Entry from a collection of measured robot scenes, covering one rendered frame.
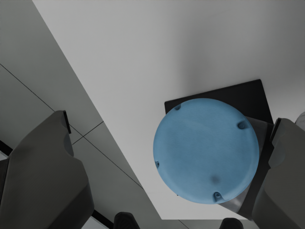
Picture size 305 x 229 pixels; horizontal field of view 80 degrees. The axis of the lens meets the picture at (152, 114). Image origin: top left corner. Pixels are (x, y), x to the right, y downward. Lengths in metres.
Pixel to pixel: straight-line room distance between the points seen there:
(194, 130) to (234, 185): 0.06
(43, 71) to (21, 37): 0.28
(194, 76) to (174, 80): 0.05
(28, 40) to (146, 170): 1.43
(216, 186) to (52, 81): 1.71
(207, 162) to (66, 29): 0.43
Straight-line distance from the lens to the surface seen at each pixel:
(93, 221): 3.03
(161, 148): 0.22
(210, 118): 0.20
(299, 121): 0.22
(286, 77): 0.48
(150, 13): 0.42
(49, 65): 1.76
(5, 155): 2.79
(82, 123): 1.90
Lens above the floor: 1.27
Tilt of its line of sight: 55 degrees down
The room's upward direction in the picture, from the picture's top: 160 degrees counter-clockwise
